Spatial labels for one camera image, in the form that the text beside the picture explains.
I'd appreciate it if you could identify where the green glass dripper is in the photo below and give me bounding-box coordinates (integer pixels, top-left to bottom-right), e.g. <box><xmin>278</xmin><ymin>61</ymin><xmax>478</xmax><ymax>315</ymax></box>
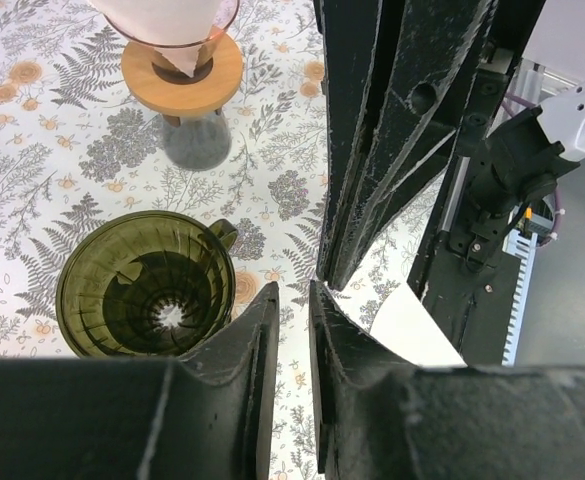
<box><xmin>55</xmin><ymin>211</ymin><xmax>238</xmax><ymax>357</ymax></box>

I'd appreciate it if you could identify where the grey glass carafe wooden collar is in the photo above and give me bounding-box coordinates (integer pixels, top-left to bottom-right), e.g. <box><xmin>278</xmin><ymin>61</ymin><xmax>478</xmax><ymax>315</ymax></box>
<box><xmin>121</xmin><ymin>33</ymin><xmax>243</xmax><ymax>171</ymax></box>

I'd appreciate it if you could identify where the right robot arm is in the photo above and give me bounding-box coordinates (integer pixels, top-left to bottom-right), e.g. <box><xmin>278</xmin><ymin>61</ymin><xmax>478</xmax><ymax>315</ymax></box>
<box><xmin>314</xmin><ymin>1</ymin><xmax>585</xmax><ymax>290</ymax></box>

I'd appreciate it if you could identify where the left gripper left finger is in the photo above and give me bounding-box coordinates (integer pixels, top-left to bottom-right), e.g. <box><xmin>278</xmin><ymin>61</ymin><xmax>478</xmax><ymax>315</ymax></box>
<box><xmin>0</xmin><ymin>282</ymin><xmax>279</xmax><ymax>479</ymax></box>

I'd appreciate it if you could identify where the white slotted cable duct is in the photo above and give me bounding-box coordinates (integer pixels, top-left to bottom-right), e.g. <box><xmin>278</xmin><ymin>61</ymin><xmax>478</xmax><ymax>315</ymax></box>
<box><xmin>502</xmin><ymin>230</ymin><xmax>538</xmax><ymax>366</ymax></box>

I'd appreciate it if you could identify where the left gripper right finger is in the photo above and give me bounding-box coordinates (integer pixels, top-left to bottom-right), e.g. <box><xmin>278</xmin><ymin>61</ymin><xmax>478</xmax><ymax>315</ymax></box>
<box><xmin>309</xmin><ymin>282</ymin><xmax>585</xmax><ymax>479</ymax></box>

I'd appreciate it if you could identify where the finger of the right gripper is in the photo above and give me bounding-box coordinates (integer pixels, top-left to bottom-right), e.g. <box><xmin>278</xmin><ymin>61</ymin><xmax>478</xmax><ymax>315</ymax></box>
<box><xmin>315</xmin><ymin>1</ymin><xmax>402</xmax><ymax>280</ymax></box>
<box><xmin>329</xmin><ymin>1</ymin><xmax>497</xmax><ymax>290</ymax></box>

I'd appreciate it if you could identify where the floral patterned table mat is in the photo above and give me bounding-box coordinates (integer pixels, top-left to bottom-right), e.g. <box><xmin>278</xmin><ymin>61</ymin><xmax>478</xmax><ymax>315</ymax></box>
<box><xmin>0</xmin><ymin>0</ymin><xmax>453</xmax><ymax>480</ymax></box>

